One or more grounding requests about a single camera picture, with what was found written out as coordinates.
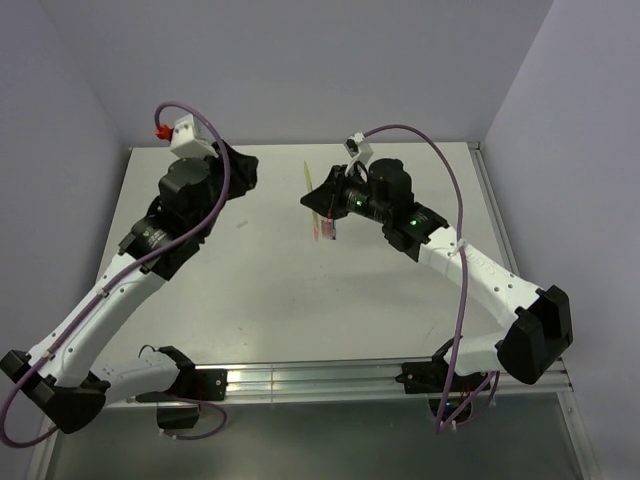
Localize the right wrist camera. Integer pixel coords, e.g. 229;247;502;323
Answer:
344;132;373;176

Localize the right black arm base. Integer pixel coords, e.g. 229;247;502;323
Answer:
395;343;488;422

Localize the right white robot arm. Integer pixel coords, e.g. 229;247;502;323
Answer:
300;158;572;390

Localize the aluminium mounting rail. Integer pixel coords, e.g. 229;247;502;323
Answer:
47;349;574;416

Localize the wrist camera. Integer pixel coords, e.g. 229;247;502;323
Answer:
344;132;373;176
155;114;217;159

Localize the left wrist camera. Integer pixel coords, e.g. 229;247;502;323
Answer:
155;114;217;159

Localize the red highlighter pen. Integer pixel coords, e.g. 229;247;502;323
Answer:
323;219;333;239

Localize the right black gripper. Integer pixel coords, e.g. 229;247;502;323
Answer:
301;164;391;224

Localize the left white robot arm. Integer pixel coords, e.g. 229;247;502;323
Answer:
1;142;259;434

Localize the yellow highlighter pen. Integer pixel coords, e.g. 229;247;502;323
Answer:
303;161;320;230

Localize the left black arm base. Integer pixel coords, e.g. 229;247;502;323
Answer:
134;368;228;437

